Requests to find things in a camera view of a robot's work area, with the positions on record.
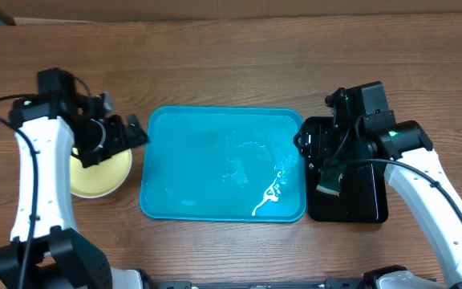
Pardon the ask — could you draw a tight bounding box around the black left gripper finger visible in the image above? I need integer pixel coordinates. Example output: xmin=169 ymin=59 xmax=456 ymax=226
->
xmin=127 ymin=114 xmax=149 ymax=145
xmin=104 ymin=115 xmax=128 ymax=151

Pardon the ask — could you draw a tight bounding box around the green yellow sponge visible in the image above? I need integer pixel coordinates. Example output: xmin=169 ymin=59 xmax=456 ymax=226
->
xmin=316 ymin=164 xmax=346 ymax=197

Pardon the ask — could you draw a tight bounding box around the green rimmed plate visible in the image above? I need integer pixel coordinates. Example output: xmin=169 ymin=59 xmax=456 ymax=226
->
xmin=70 ymin=149 xmax=132 ymax=199

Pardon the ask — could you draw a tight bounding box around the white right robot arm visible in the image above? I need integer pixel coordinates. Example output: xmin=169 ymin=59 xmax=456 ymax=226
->
xmin=294 ymin=115 xmax=462 ymax=288

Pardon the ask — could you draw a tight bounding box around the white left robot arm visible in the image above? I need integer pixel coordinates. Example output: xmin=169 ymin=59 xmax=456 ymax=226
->
xmin=0 ymin=92 xmax=152 ymax=288

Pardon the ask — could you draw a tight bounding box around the black rectangular tray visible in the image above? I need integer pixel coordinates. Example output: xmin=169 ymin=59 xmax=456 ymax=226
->
xmin=302 ymin=116 xmax=389 ymax=224

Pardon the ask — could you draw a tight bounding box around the teal plastic tray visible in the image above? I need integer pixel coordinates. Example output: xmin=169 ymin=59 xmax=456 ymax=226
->
xmin=139 ymin=106 xmax=306 ymax=223

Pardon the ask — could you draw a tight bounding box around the white foam spill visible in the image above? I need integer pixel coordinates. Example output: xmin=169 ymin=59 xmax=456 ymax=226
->
xmin=222 ymin=140 xmax=298 ymax=217

